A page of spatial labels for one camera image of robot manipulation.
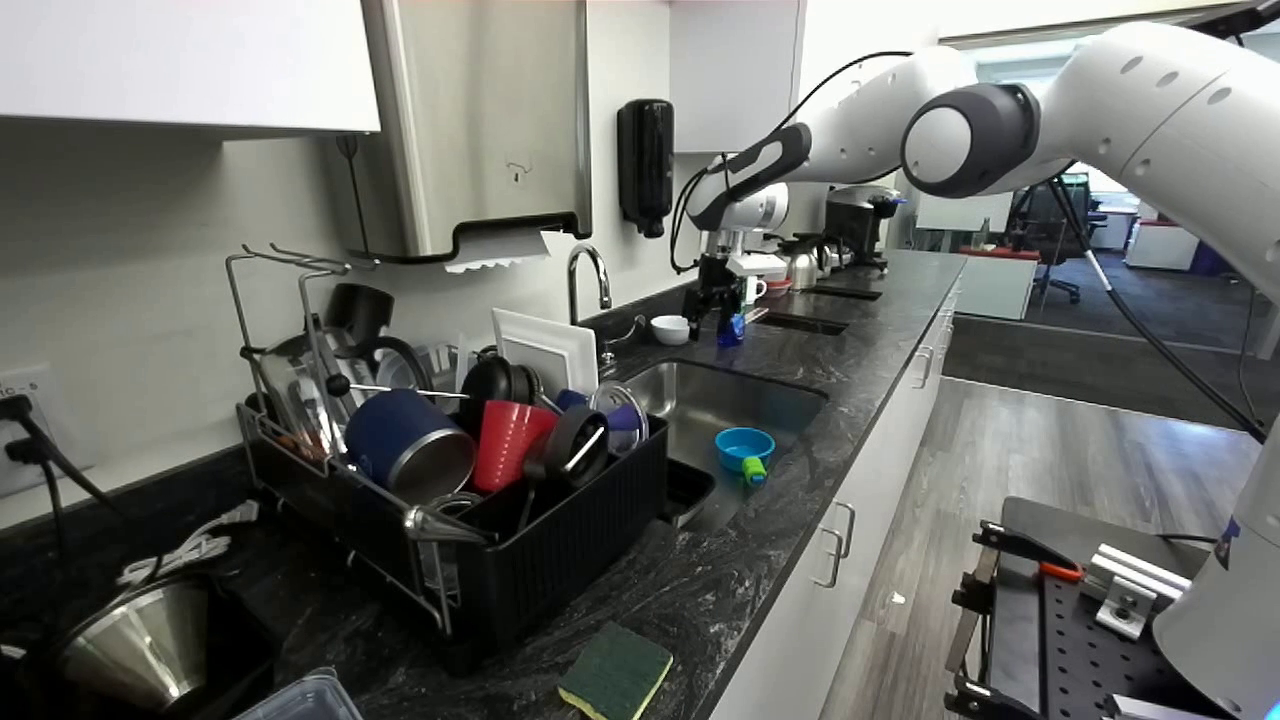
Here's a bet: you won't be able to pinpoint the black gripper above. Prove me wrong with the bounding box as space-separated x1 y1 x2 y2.
689 247 749 348

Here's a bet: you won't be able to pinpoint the small white bowl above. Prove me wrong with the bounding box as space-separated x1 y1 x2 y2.
643 312 699 352

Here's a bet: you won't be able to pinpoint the stainless steel sink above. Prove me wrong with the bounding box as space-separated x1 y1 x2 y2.
621 356 832 536

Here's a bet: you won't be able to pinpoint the chrome sink faucet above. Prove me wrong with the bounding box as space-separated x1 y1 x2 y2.
565 238 643 385

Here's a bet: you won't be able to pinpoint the blue dish soap bottle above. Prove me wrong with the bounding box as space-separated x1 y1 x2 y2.
714 305 761 352

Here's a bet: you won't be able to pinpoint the black flat countertop appliance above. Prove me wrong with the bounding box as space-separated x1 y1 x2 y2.
800 274 890 305
757 307 853 340

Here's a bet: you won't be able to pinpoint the clear drinking glass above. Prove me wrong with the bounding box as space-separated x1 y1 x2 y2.
590 378 656 460

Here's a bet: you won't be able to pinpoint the white plate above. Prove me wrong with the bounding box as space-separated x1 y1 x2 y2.
488 305 603 401

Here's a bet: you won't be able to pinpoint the black coffee maker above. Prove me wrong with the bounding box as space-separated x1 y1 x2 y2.
822 179 910 273

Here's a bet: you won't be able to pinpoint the black mug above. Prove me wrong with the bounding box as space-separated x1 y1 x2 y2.
537 403 617 487

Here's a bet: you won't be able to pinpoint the black round pan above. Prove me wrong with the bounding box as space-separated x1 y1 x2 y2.
457 348 545 406

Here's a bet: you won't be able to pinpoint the red plastic cup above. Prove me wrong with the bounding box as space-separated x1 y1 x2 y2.
470 394 565 496

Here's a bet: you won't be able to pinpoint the white board panel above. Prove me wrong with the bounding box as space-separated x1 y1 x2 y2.
912 191 1018 238

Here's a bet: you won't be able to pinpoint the black dish rack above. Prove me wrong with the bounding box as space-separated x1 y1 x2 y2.
220 236 675 656

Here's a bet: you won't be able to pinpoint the white side table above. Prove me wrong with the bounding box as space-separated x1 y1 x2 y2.
952 243 1050 325

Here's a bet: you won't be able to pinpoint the steel paper towel dispenser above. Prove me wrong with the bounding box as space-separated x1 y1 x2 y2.
349 0 600 274

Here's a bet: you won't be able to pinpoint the navy blue steel mug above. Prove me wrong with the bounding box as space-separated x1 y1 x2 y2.
344 385 482 508

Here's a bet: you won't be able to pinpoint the black office chair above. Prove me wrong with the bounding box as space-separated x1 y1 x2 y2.
1014 183 1092 312

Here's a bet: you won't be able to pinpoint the white lower cabinets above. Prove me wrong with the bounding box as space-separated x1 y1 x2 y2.
706 284 968 720

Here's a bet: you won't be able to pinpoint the black cup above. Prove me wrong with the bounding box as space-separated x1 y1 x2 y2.
322 274 399 352

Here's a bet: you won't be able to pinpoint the green and yellow sponge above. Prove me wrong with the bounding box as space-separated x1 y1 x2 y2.
558 615 679 720

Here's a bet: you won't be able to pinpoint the black tool cart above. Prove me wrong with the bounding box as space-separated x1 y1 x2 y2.
940 490 1244 720

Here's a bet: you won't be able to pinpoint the white crumpled paper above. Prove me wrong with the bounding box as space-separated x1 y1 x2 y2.
115 496 269 590

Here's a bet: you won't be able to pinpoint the stainless steel conical vessel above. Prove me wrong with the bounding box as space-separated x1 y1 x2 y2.
55 572 220 713

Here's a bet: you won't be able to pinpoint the blue cup with green handle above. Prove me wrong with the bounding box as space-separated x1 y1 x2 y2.
714 418 782 487

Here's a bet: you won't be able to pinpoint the black wall soap dispenser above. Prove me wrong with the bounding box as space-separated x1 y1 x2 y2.
612 94 679 238

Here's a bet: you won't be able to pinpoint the metal cabinet door handle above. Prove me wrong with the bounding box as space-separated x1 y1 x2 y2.
828 499 860 558
811 521 848 590

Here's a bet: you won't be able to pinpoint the black orange handled tool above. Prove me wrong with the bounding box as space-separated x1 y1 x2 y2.
968 517 1092 588

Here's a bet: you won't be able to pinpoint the thin black cable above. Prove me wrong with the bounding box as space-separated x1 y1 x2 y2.
1050 172 1272 441

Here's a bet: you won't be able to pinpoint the aluminium bracket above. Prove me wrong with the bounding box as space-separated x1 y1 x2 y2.
1090 536 1195 643

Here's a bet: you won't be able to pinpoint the white upper wall cabinet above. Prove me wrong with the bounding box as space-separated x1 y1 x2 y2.
0 0 390 135

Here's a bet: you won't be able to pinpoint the white wall outlet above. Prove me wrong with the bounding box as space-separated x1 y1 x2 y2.
0 356 71 499

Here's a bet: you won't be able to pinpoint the black power plug cable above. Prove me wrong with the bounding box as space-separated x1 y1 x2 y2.
0 386 122 576

